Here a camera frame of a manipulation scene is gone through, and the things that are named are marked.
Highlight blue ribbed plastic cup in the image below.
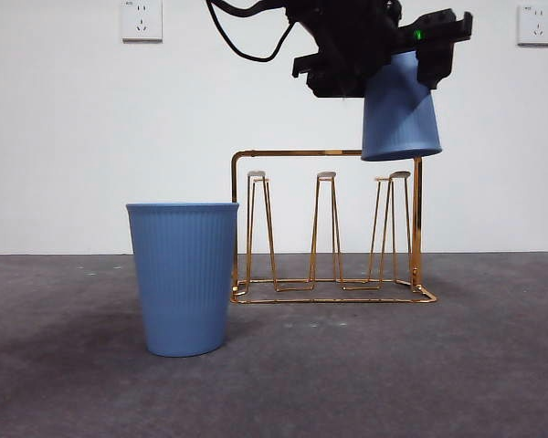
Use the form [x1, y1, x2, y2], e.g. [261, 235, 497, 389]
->
[360, 48, 444, 162]
[125, 202, 241, 358]

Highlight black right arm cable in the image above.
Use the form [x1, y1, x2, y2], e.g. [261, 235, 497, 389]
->
[204, 0, 298, 64]

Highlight gold wire cup rack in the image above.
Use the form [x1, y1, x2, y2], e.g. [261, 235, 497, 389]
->
[230, 149, 438, 306]

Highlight white wall power socket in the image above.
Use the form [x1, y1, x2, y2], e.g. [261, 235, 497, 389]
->
[121, 0, 163, 45]
[516, 4, 548, 47]

